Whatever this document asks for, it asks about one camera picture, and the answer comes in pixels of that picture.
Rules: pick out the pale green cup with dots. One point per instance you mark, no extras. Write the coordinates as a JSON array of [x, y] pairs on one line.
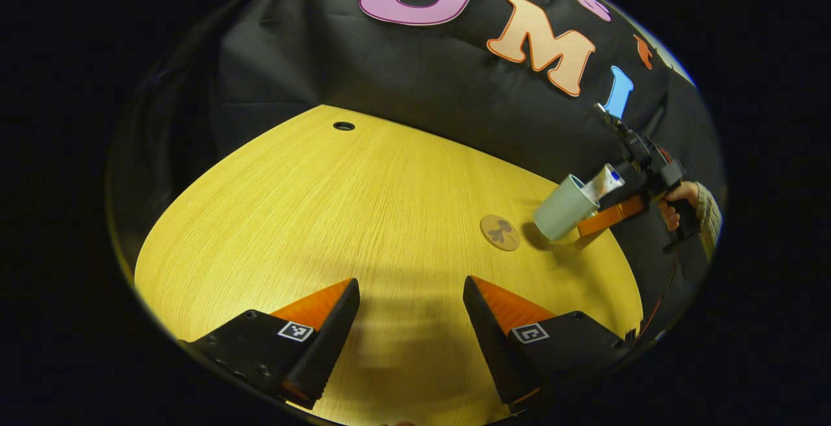
[[561, 212]]

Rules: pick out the wooden desktop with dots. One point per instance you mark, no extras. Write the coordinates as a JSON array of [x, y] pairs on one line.
[[324, 218]]

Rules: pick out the round brown coaster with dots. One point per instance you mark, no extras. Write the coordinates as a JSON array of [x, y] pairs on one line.
[[500, 232]]

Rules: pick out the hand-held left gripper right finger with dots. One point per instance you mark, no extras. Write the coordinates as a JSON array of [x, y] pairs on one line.
[[487, 338]]

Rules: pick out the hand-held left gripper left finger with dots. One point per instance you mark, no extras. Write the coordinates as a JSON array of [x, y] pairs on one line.
[[331, 335]]

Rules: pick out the black backdrop cloth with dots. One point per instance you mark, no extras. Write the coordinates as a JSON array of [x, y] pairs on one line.
[[363, 62]]

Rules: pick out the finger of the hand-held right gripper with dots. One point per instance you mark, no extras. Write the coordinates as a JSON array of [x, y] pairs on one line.
[[610, 216]]

